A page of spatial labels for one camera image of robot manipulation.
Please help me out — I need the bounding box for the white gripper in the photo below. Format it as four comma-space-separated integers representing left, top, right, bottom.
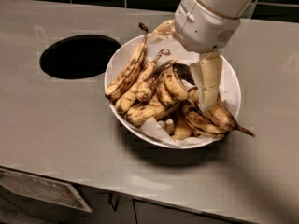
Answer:
149, 0, 240, 112

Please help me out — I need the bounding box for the banana with long stem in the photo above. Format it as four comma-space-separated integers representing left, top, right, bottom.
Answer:
203, 98, 255, 137

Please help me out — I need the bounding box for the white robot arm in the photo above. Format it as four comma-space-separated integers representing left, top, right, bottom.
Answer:
151, 0, 252, 112

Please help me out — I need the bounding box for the curved banana with black peel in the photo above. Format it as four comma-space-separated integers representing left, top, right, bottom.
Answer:
164, 63, 194, 101

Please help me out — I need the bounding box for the white bowl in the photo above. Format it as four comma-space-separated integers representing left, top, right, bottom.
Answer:
104, 35, 241, 149

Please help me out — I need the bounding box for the long spotted banana far left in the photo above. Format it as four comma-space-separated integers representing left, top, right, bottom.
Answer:
105, 22, 149, 100

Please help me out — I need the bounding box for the short dark-spotted banana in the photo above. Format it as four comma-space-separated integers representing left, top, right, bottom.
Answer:
136, 59, 176, 102

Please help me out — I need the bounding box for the lower right spotted banana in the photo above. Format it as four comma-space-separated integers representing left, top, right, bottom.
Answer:
181, 101, 225, 134

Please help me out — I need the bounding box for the small banana at bowl bottom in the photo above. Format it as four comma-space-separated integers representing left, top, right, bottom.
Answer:
172, 112, 192, 140

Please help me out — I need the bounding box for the lower left spotted banana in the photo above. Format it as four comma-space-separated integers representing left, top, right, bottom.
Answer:
125, 94, 180, 127

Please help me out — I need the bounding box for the white paper napkin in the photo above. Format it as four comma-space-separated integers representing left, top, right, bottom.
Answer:
139, 118, 179, 148

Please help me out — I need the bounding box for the round black counter hole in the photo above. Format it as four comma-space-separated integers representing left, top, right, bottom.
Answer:
39, 35, 121, 79

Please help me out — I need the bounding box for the framed sign on cabinet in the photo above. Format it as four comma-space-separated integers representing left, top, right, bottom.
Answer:
0, 168, 92, 213

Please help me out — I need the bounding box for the black cabinet handle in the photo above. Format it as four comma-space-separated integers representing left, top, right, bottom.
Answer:
108, 193, 120, 212

